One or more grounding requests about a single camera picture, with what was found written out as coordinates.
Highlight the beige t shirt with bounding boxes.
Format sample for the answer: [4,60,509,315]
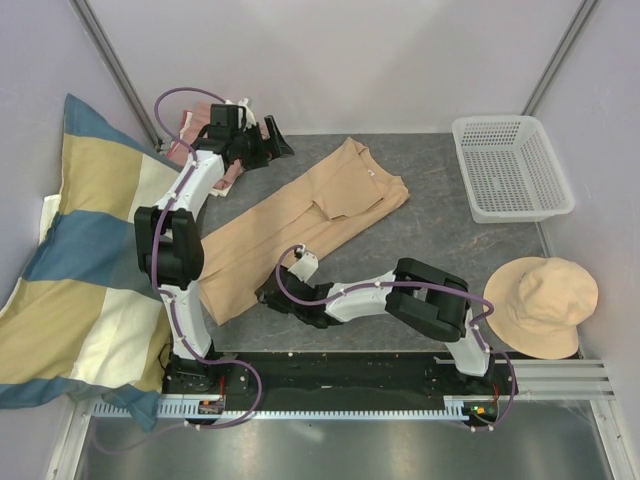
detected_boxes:
[200,138,409,325]

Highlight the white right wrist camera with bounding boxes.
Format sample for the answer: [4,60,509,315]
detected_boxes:
[288,244,319,283]

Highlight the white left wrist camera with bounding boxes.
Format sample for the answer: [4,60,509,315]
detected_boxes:
[225,97,258,130]

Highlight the blue yellow striped pillow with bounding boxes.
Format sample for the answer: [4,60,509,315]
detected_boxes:
[1,95,179,430]

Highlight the grey slotted cable duct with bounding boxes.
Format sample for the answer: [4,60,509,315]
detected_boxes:
[89,394,497,421]

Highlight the aluminium frame post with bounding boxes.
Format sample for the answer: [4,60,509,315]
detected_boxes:
[521,0,601,116]
[69,0,164,151]

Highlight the beige bucket hat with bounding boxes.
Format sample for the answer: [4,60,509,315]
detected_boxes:
[484,257,599,360]

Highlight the right aluminium frame post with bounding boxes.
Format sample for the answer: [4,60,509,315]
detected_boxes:
[521,0,601,116]

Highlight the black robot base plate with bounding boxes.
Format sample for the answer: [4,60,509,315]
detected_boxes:
[162,352,518,410]

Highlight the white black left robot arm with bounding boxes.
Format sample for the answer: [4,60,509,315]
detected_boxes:
[134,103,294,393]

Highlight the folded pink t shirt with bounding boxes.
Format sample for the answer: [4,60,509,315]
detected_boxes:
[168,101,246,196]

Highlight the white plastic basket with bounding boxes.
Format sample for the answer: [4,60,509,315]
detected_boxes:
[452,115,575,224]

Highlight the aluminium rail right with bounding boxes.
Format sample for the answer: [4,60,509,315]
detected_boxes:
[513,359,615,401]

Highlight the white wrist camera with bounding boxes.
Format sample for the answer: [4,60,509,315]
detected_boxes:
[288,244,319,283]
[225,97,258,130]

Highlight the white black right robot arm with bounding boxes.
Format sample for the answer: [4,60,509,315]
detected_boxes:
[255,248,494,394]

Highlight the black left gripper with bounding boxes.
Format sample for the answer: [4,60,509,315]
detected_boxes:
[231,117,293,173]

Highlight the left aluminium frame post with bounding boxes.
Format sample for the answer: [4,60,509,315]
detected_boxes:
[69,0,164,151]

